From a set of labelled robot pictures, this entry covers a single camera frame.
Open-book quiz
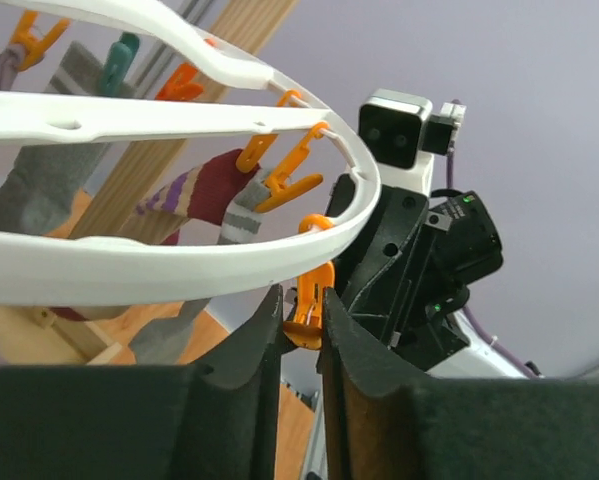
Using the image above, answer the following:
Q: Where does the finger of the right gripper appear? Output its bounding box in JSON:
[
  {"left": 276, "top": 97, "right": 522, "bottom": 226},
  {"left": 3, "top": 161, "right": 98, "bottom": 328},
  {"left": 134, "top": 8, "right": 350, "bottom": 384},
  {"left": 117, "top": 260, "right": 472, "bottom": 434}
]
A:
[{"left": 324, "top": 185, "right": 429, "bottom": 343}]

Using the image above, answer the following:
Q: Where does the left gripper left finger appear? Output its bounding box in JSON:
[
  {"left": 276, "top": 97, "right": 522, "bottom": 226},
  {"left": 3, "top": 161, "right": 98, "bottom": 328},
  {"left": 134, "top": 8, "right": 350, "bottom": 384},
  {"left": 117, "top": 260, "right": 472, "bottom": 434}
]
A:
[{"left": 0, "top": 286, "right": 283, "bottom": 479}]

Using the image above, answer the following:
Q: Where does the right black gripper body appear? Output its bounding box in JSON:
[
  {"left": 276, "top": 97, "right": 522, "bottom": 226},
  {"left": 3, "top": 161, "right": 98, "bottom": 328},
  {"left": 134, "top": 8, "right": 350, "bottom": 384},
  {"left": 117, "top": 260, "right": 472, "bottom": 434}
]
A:
[{"left": 378, "top": 209, "right": 468, "bottom": 371}]

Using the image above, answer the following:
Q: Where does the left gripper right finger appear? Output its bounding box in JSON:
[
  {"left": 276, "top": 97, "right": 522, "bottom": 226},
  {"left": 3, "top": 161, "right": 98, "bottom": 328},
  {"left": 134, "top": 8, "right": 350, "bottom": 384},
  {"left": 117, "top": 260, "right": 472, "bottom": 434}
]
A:
[{"left": 322, "top": 290, "right": 599, "bottom": 479}]

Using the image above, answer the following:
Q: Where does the yellow-orange clip front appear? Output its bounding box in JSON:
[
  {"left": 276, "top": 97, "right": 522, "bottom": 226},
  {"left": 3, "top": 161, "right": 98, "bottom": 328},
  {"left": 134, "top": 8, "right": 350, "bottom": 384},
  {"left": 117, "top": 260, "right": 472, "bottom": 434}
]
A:
[{"left": 282, "top": 213, "right": 338, "bottom": 350}]

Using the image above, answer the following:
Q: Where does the yellow-orange clothes clip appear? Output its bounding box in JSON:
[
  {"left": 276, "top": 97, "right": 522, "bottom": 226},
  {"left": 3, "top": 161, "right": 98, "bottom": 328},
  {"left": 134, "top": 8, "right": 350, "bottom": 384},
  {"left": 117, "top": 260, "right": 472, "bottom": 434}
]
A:
[{"left": 255, "top": 122, "right": 329, "bottom": 213}]

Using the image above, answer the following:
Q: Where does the grey striped sock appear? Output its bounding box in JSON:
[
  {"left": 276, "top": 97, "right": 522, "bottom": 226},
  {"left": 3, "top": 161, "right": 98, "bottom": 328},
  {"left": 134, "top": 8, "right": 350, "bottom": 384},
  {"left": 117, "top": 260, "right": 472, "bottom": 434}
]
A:
[{"left": 128, "top": 167, "right": 275, "bottom": 366}]

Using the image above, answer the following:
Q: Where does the white round clip hanger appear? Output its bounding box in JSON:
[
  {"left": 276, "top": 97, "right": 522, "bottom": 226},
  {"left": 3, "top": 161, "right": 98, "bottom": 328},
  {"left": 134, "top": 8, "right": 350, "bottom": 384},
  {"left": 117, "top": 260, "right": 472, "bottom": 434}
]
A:
[{"left": 0, "top": 1, "right": 381, "bottom": 307}]

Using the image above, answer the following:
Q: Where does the teal clothes clip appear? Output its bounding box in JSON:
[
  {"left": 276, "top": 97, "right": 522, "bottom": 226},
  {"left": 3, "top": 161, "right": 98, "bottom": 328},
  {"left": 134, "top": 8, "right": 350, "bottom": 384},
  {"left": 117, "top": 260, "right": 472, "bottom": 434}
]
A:
[{"left": 98, "top": 32, "right": 140, "bottom": 97}]

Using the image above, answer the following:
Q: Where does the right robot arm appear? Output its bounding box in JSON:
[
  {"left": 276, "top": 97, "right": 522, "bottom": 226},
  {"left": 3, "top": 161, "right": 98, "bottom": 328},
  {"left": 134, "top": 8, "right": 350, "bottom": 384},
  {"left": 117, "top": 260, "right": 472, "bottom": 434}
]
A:
[{"left": 319, "top": 186, "right": 514, "bottom": 479}]

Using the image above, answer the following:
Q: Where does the yellow-orange clip right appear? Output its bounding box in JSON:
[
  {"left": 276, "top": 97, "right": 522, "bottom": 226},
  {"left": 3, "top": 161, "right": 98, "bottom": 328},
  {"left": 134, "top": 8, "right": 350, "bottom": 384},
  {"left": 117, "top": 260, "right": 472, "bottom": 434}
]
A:
[{"left": 235, "top": 90, "right": 302, "bottom": 173}]

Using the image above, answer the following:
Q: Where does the orange clip far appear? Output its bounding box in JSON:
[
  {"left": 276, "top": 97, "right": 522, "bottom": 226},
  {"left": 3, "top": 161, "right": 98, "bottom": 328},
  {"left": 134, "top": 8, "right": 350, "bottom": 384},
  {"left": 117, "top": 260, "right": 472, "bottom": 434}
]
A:
[{"left": 155, "top": 63, "right": 204, "bottom": 102}]

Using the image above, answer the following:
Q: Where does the orange clothes clip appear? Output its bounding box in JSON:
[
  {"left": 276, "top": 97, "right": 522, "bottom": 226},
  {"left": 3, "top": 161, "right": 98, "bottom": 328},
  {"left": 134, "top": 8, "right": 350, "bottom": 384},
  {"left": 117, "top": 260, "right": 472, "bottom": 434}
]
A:
[{"left": 9, "top": 10, "right": 71, "bottom": 72}]

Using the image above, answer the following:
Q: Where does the wooden drying rack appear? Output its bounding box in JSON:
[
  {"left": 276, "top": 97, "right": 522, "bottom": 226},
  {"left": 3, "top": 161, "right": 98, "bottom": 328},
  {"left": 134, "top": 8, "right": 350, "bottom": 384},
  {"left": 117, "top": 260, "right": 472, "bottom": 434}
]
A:
[{"left": 0, "top": 0, "right": 300, "bottom": 366}]

